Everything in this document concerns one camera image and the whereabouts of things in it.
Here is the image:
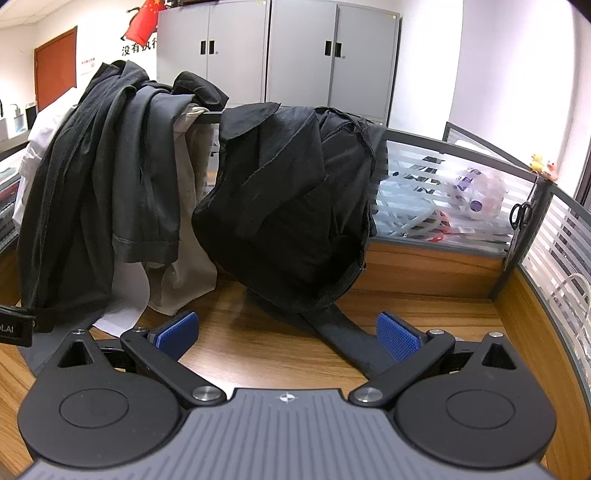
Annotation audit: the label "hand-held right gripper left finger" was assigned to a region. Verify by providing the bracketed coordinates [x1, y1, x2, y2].
[55, 310, 228, 409]

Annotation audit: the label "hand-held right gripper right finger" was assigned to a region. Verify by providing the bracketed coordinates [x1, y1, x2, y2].
[347, 312, 525, 409]

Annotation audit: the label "dark grey pants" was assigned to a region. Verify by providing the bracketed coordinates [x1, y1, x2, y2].
[191, 102, 399, 380]

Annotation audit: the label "red plastic item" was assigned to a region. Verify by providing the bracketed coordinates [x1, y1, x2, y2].
[427, 211, 459, 241]

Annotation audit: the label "pale clear plastic bag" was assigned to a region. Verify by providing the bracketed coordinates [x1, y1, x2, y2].
[376, 173, 446, 237]

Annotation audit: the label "black hanging garment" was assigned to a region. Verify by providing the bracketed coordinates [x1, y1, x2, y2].
[17, 59, 139, 333]

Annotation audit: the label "dark grey hanging garment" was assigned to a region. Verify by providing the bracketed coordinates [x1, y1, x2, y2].
[112, 71, 230, 265]

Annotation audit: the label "white purple-print plastic bag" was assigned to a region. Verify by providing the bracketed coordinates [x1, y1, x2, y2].
[442, 165, 509, 223]

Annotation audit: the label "black scissors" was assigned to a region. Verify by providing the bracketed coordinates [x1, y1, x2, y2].
[509, 200, 533, 230]

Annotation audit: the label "white hanging garment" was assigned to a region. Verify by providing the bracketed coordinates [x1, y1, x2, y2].
[13, 85, 149, 344]

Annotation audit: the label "grey rear desk partition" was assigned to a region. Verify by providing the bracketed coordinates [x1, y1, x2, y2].
[442, 121, 539, 172]

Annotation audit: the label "brown door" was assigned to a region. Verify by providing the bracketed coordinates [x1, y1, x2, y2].
[34, 27, 78, 113]

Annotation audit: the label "grey metal cabinet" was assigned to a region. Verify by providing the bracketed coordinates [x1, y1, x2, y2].
[265, 0, 403, 126]
[156, 0, 274, 108]

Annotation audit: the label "red flag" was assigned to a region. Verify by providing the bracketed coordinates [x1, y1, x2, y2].
[122, 0, 165, 43]

